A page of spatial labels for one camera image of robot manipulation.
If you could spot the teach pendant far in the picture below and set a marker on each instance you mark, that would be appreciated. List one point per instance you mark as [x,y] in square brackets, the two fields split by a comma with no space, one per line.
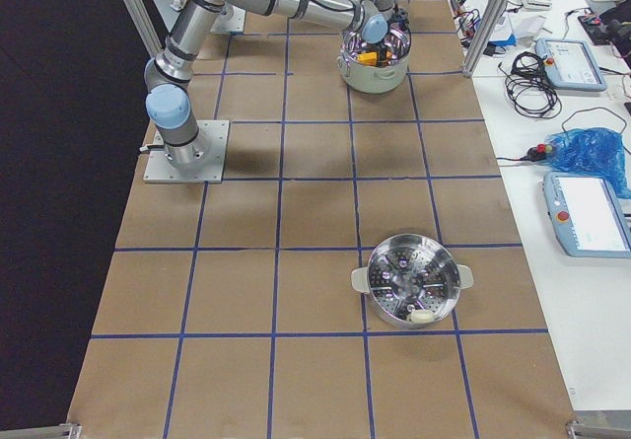
[570,65]

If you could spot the silver robot arm, image left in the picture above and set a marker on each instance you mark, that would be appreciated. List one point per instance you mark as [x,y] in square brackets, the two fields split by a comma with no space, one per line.
[168,74]

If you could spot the blue plastic bag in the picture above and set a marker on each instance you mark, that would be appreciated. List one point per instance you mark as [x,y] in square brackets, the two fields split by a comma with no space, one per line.
[595,152]

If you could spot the aluminium post right table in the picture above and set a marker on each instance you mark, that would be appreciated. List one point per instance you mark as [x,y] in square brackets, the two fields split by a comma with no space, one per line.
[492,13]

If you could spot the steel steamer insert pot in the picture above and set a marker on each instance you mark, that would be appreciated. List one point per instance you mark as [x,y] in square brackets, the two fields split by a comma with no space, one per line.
[411,281]

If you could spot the teach pendant near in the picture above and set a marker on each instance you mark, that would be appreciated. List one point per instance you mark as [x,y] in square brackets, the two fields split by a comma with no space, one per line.
[585,215]

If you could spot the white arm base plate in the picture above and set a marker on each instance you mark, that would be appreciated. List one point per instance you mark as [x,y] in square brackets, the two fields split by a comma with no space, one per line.
[201,161]

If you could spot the yellow corn cob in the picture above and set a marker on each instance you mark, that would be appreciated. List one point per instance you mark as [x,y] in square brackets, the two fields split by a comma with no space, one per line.
[368,58]

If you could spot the steel pot with handles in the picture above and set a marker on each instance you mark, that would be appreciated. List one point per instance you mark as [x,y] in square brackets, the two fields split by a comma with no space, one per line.
[393,53]

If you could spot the teach pendant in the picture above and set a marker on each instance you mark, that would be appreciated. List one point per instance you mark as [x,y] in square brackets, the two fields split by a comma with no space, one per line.
[570,65]
[585,215]

